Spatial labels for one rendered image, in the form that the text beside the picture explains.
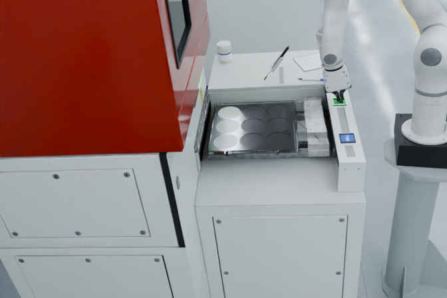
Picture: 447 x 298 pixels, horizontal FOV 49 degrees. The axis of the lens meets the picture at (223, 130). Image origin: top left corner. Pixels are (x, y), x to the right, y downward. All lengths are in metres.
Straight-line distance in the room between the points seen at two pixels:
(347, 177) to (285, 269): 0.49
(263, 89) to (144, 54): 1.04
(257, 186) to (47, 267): 0.83
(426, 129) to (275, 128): 0.58
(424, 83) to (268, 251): 0.86
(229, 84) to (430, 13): 0.92
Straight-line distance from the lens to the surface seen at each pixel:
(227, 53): 2.42
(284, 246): 1.97
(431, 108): 1.92
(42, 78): 1.40
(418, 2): 1.78
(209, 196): 1.87
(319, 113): 2.17
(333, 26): 1.84
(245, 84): 2.24
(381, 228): 2.90
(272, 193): 1.85
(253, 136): 2.01
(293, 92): 2.23
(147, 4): 1.22
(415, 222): 2.25
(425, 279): 2.64
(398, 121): 2.09
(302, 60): 2.42
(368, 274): 2.68
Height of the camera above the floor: 2.07
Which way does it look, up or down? 35 degrees down
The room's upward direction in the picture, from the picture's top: 7 degrees counter-clockwise
